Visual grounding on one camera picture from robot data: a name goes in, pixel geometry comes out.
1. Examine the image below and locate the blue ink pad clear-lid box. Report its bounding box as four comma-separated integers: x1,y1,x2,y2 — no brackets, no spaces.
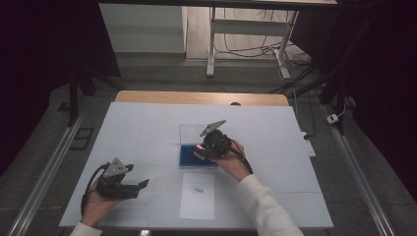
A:
178,124,220,169

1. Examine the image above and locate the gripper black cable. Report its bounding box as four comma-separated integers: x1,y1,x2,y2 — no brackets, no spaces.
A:
80,162,111,217
228,140,255,175

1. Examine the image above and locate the white cabinet panel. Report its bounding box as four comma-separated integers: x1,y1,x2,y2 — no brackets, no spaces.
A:
98,3,188,54

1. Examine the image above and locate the red and white stamp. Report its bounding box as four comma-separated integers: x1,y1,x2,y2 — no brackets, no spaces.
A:
193,145,207,161

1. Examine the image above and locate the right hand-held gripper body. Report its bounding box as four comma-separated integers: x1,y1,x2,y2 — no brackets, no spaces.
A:
199,119,234,160

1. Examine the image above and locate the person's right hand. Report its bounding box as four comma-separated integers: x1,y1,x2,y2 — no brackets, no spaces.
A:
209,139,253,183

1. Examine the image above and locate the white table cover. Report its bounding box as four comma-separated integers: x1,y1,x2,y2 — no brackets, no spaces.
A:
58,101,335,230

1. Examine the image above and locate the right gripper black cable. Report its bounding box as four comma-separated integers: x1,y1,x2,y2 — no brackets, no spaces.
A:
228,140,255,175

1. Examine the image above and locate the metal floor rail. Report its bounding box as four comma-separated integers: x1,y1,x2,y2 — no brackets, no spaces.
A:
323,104,396,236
6,106,87,236

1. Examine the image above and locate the person's left hand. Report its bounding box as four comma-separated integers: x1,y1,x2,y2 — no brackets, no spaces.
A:
80,181,123,228

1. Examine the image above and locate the wooden table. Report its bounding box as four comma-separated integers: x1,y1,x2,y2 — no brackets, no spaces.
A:
114,90,290,107

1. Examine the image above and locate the black floor frame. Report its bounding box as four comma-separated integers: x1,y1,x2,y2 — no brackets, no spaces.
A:
69,127,95,151

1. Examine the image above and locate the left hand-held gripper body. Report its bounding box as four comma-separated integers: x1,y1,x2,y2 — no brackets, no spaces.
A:
95,157,141,201

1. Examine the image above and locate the white paper sheet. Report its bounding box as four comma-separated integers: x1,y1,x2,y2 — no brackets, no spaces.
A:
178,172,216,221

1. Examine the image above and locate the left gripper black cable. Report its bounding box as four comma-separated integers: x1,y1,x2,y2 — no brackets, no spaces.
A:
80,162,111,217

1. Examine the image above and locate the dark curtain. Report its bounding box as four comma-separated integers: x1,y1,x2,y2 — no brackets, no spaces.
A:
0,0,122,178
289,0,417,203

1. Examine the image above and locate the black metal stand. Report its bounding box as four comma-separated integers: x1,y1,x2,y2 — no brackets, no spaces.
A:
66,63,123,128

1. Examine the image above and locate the white desk frame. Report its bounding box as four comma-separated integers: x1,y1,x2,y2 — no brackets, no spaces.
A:
206,6,300,80

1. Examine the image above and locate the tangle of floor cables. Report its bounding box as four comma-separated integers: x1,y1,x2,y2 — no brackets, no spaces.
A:
214,8,313,67

